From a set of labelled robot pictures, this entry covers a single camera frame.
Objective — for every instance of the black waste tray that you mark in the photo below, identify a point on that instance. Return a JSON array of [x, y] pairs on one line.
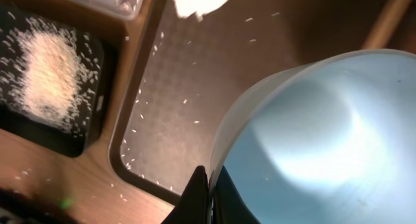
[[53, 139]]

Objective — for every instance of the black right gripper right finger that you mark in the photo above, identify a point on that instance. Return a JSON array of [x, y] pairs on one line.
[[229, 208]]

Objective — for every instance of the light blue small bowl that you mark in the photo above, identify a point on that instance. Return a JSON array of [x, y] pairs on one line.
[[327, 142]]

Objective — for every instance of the pile of white rice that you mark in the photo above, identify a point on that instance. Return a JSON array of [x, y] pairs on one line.
[[49, 71]]

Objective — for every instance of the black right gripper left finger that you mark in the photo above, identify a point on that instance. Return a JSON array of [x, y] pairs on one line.
[[192, 206]]

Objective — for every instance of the wooden chopstick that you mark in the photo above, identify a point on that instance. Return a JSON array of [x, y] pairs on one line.
[[386, 24]]

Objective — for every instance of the dark brown serving tray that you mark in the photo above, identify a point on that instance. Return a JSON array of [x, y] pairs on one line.
[[188, 73]]

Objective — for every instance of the clear plastic bin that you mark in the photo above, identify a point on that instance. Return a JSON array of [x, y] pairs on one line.
[[121, 9]]

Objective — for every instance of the silver foil wrapper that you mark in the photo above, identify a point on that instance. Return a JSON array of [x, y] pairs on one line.
[[186, 8]]

